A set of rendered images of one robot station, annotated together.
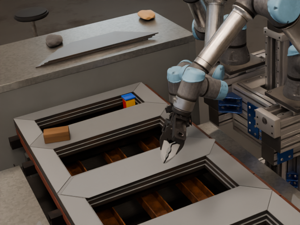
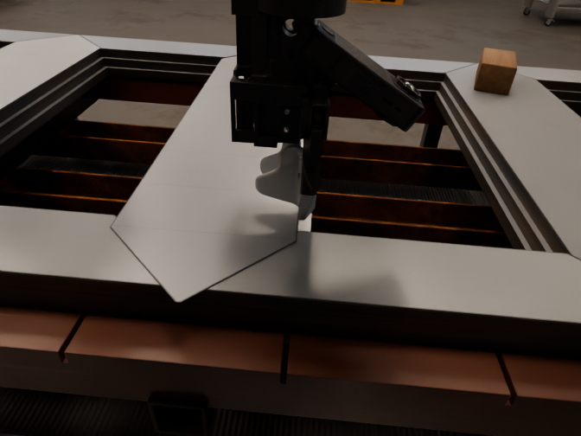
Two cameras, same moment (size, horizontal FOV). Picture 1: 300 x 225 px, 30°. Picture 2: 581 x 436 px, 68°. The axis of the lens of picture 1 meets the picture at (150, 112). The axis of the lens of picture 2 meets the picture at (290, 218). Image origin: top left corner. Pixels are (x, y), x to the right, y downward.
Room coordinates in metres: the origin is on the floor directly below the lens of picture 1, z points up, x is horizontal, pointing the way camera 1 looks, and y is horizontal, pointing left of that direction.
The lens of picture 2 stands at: (2.36, -0.46, 1.13)
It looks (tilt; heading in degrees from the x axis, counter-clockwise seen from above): 36 degrees down; 115
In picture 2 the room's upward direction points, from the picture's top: 3 degrees clockwise
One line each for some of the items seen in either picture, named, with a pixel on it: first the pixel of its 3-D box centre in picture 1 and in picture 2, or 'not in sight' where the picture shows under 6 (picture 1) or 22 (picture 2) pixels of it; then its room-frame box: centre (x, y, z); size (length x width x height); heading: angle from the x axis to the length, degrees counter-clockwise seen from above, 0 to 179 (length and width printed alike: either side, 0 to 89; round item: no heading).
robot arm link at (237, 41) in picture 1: (233, 29); not in sight; (2.67, -0.46, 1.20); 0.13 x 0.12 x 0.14; 67
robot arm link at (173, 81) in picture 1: (176, 80); not in sight; (2.20, -0.13, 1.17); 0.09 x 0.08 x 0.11; 157
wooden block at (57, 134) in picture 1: (56, 134); (494, 70); (2.34, 0.45, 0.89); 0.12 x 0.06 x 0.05; 95
